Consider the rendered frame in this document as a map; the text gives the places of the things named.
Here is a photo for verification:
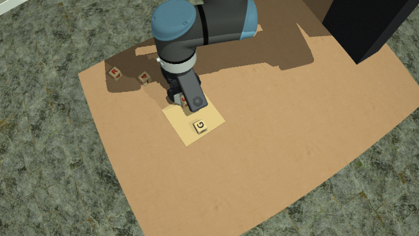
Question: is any pale yellow mat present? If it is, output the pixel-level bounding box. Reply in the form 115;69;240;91
162;94;226;147

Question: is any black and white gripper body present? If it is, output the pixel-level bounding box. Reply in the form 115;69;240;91
160;65;182;94

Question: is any cream block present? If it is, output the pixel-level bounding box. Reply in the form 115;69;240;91
138;71;152;86
180;95;188;108
194;119;207;135
109;67;122;81

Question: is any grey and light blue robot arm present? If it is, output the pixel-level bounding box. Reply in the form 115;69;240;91
151;0;258;112

